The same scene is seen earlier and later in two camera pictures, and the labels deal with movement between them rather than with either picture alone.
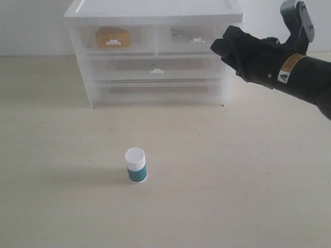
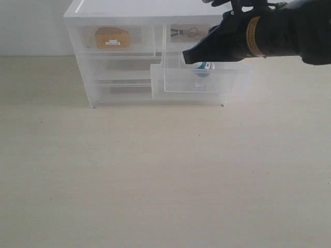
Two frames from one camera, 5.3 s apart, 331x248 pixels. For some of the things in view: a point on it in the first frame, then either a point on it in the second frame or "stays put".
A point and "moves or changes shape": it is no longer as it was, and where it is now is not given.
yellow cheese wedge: [105, 34] stays put
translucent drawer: [188, 40] moves or changes shape
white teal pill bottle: [135, 157] → [204, 69]
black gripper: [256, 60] → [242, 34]
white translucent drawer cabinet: [152, 53] stays put
